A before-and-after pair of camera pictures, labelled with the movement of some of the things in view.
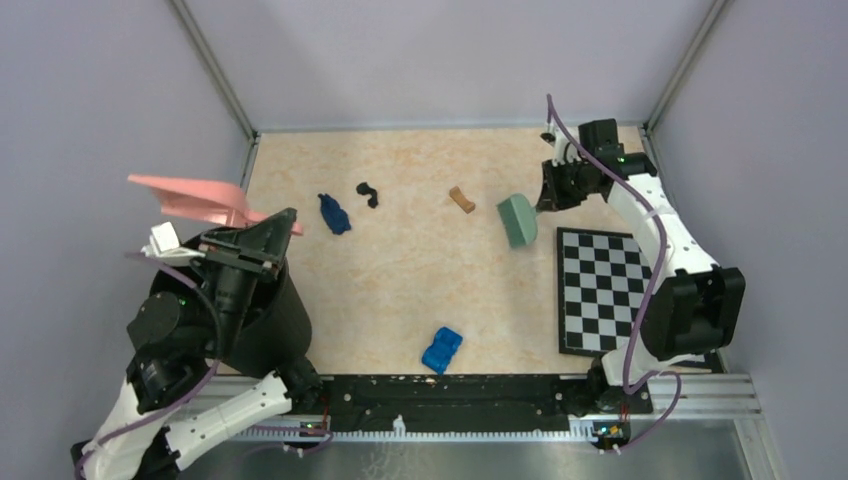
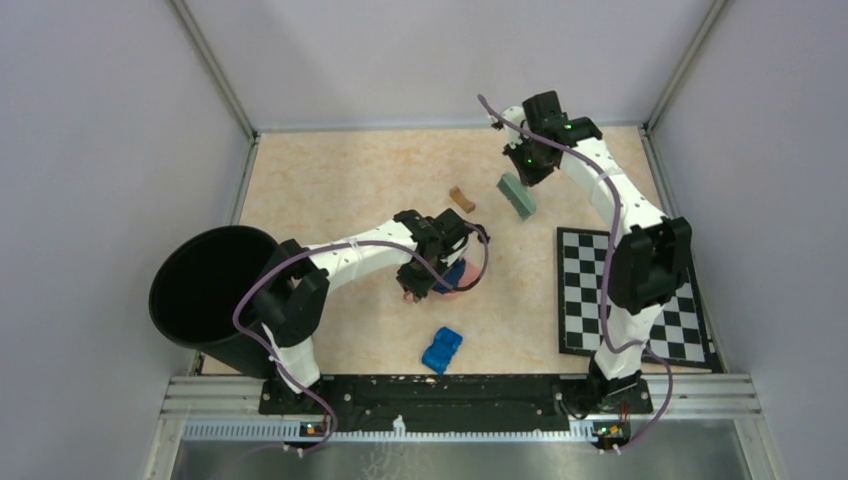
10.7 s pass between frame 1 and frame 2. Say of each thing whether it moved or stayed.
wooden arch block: stayed
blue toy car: stayed
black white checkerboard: stayed
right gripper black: moved
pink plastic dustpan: moved
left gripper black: moved
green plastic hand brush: moved
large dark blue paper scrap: moved
